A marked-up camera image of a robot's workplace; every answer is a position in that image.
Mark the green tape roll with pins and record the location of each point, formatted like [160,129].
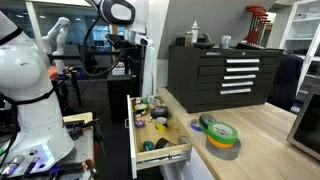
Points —
[222,132]

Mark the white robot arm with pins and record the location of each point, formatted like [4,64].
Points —
[39,136]

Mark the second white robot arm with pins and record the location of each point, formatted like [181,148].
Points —
[54,41]

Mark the large black tape roll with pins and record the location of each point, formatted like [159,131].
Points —
[159,112]

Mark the yellow black tape roll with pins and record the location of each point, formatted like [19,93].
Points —
[161,123]

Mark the purple tape roll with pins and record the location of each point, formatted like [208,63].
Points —
[139,123]

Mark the open wooden drawer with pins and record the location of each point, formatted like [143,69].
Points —
[141,159]

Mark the blue tape roll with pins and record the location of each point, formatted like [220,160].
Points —
[195,125]

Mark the dark grey tape roll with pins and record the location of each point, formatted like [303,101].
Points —
[205,120]

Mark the small black tape roll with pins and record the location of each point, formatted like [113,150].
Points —
[162,143]

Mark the clear tape roll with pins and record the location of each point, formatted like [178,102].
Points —
[182,140]

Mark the teal tape roll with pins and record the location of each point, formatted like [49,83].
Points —
[148,146]

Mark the orange tape roll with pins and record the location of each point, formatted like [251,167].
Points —
[219,144]

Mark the large grey tape roll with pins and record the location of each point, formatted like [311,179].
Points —
[224,153]

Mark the black tool chest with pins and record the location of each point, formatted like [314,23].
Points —
[213,79]

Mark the white squeeze bottle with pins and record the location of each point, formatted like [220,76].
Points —
[194,31]

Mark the silver metal can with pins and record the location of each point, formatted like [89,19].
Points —
[225,42]

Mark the white cabinet drawers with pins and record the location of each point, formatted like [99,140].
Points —
[193,169]

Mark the black office chair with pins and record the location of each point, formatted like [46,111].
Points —
[284,88]

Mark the grey monitor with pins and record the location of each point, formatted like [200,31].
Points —
[305,132]

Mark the red T-handle hex keys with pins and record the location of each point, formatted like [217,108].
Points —
[259,18]

